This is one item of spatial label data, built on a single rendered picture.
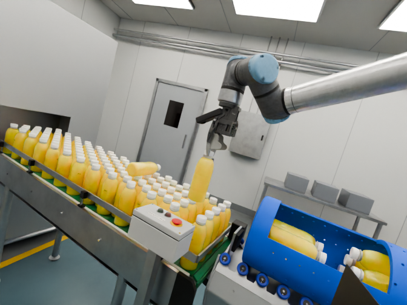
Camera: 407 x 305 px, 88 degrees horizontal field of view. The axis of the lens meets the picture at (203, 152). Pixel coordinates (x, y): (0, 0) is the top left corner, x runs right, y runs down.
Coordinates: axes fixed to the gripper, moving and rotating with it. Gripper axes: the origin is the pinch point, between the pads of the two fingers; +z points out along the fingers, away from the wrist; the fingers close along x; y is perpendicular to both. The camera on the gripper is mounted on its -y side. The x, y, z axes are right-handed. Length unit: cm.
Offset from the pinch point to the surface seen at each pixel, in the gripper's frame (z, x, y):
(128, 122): 23, 293, -347
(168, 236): 26.9, -20.8, 3.3
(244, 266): 37.0, 2.7, 25.4
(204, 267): 44.7, 0.9, 11.3
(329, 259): 29, 26, 54
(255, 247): 26.5, -1.2, 27.5
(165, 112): -22, 301, -257
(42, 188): 47, -9, -87
